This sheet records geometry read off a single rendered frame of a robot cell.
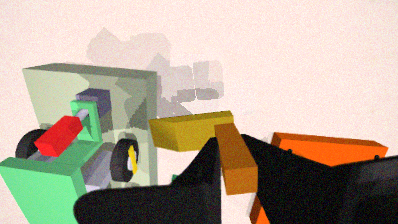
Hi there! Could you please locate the green tray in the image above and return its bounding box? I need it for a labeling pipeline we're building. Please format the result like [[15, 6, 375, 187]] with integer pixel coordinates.
[[171, 174, 178, 182]]

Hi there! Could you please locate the red-headed stop pin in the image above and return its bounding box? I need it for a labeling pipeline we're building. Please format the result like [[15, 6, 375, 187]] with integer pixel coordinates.
[[35, 109, 89, 157]]

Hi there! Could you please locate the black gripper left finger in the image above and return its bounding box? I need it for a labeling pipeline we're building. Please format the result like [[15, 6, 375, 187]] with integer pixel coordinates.
[[73, 137, 222, 224]]

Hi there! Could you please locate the green wheeled trolley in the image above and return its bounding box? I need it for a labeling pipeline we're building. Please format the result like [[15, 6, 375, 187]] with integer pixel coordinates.
[[0, 100, 139, 224]]

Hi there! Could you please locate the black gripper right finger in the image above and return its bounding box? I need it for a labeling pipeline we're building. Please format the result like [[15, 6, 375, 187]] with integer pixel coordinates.
[[241, 134, 398, 224]]

